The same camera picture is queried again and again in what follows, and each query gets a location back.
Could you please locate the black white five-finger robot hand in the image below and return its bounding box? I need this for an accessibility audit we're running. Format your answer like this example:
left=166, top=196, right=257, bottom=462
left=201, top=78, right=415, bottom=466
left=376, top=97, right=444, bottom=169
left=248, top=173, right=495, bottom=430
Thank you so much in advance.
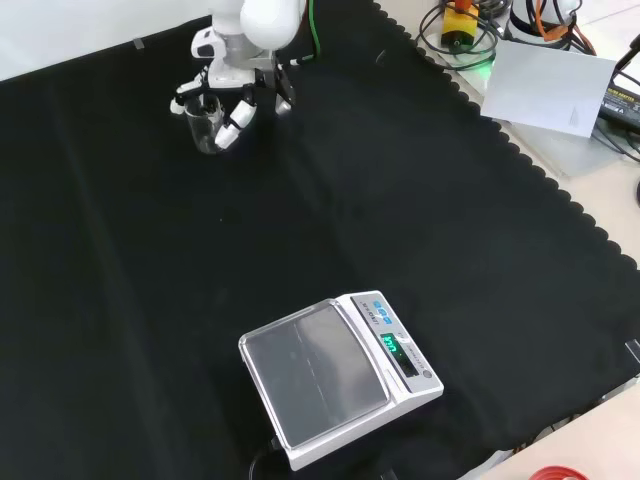
left=168, top=27, right=260, bottom=152

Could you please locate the clear glass beaker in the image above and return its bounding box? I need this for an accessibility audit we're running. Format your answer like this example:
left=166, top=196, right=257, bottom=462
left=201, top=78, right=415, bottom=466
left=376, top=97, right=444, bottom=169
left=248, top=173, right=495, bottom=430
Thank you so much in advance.
left=183, top=95, right=225, bottom=156

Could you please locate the black bench cloth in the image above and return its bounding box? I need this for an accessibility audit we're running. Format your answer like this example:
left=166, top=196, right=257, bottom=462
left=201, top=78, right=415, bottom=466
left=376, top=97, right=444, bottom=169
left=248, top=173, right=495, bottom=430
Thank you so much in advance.
left=0, top=0, right=640, bottom=480

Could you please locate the yellow stop button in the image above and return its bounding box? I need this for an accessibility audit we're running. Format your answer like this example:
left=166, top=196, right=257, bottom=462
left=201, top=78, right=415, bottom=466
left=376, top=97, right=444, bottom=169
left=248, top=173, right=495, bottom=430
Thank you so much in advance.
left=439, top=5, right=482, bottom=47

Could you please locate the pale board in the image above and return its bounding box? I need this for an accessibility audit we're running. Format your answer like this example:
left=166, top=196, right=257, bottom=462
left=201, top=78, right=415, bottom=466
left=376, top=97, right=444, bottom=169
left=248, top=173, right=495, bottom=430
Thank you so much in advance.
left=479, top=39, right=619, bottom=139

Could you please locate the white electronic balance steel pan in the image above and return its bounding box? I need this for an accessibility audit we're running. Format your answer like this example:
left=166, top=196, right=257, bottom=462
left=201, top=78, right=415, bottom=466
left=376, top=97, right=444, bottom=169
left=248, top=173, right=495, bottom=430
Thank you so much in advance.
left=237, top=289, right=446, bottom=473

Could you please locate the black power adapter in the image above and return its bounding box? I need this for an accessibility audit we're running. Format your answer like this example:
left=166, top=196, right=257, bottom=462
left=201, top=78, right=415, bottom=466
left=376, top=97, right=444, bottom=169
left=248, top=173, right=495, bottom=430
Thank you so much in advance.
left=598, top=83, right=640, bottom=127

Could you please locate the red round object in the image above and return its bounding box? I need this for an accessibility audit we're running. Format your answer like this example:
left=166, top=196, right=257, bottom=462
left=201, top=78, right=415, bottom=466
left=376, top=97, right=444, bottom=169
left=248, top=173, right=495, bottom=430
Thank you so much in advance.
left=528, top=465, right=585, bottom=480

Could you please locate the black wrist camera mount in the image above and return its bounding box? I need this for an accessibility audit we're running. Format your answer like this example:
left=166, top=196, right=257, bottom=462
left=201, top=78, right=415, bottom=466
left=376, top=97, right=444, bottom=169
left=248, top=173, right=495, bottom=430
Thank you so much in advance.
left=253, top=53, right=297, bottom=118

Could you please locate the green cable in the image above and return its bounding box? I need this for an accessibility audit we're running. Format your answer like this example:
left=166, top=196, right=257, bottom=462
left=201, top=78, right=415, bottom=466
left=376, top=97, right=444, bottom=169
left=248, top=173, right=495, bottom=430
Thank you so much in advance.
left=306, top=0, right=322, bottom=55

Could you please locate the black stop button cable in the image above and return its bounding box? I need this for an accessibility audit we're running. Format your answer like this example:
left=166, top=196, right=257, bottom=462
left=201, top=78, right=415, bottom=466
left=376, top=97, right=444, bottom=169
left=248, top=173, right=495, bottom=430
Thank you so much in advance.
left=416, top=0, right=503, bottom=57

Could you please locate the orange cable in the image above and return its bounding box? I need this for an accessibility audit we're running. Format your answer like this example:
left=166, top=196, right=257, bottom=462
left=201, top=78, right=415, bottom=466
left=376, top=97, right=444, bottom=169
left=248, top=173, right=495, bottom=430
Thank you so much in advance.
left=528, top=0, right=597, bottom=56

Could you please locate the black balance power cable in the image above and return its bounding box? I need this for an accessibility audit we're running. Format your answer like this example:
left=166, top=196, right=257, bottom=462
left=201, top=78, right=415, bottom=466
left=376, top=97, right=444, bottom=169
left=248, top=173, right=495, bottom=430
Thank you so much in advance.
left=247, top=437, right=287, bottom=480

